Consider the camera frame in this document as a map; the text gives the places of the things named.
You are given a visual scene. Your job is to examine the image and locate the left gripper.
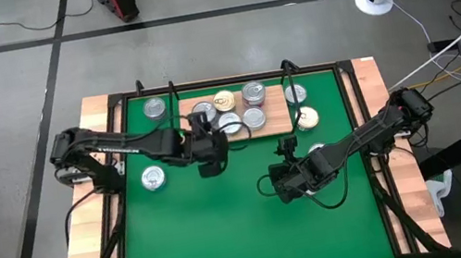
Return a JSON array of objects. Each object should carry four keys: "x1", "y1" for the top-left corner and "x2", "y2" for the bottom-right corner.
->
[{"x1": 177, "y1": 122, "x2": 234, "y2": 182}]

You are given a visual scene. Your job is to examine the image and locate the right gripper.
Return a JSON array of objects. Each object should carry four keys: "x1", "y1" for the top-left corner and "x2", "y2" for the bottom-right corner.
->
[{"x1": 266, "y1": 149, "x2": 341, "y2": 206}]

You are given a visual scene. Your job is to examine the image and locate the green label tuna can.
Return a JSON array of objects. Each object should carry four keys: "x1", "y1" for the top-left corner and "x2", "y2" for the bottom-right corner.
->
[{"x1": 215, "y1": 108, "x2": 245, "y2": 138}]

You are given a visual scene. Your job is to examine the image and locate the blue label seafood can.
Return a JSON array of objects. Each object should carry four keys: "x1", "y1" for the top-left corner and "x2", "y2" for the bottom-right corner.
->
[
  {"x1": 190, "y1": 98, "x2": 221, "y2": 127},
  {"x1": 139, "y1": 164, "x2": 169, "y2": 194},
  {"x1": 282, "y1": 81, "x2": 310, "y2": 107}
]

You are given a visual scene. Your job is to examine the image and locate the gold-lidded striped label can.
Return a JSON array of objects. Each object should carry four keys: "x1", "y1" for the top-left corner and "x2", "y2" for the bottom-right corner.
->
[
  {"x1": 210, "y1": 87, "x2": 239, "y2": 117},
  {"x1": 293, "y1": 104, "x2": 322, "y2": 132}
]

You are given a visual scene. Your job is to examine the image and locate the red and white label can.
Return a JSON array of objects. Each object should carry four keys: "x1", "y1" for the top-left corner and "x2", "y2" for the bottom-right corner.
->
[{"x1": 240, "y1": 104, "x2": 270, "y2": 134}]

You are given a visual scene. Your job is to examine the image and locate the red label seafood can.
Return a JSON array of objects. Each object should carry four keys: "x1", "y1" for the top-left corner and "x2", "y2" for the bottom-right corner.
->
[
  {"x1": 141, "y1": 95, "x2": 169, "y2": 124},
  {"x1": 238, "y1": 78, "x2": 269, "y2": 111}
]

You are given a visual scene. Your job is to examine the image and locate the green table mat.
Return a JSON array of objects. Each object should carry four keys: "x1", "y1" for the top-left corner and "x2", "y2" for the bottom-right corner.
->
[{"x1": 93, "y1": 60, "x2": 396, "y2": 258}]

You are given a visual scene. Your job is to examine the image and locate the white cloth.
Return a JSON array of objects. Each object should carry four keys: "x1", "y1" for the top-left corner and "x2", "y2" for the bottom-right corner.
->
[{"x1": 423, "y1": 169, "x2": 460, "y2": 219}]

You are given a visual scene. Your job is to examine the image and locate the wooden shelf with black frame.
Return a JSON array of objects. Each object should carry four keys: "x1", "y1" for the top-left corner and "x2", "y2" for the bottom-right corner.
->
[{"x1": 163, "y1": 55, "x2": 313, "y2": 156}]

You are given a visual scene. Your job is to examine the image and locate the black aluminium table frame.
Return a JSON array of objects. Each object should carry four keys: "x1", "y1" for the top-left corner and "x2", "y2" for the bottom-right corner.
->
[{"x1": 30, "y1": 32, "x2": 454, "y2": 258}]

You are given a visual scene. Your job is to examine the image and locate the thin yellow cable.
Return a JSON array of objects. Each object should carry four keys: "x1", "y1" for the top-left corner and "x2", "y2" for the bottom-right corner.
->
[{"x1": 390, "y1": 67, "x2": 461, "y2": 94}]

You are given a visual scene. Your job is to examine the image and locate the thin white floor cable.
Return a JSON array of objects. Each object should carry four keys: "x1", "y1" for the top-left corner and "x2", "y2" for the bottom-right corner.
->
[{"x1": 392, "y1": 0, "x2": 454, "y2": 91}]

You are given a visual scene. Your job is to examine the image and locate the thick white cable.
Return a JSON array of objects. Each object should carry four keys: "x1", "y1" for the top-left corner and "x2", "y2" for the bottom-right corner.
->
[{"x1": 383, "y1": 0, "x2": 461, "y2": 86}]

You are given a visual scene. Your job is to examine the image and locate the black floor cable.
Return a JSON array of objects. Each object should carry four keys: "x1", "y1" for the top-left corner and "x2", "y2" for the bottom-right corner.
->
[{"x1": 0, "y1": 0, "x2": 99, "y2": 38}]

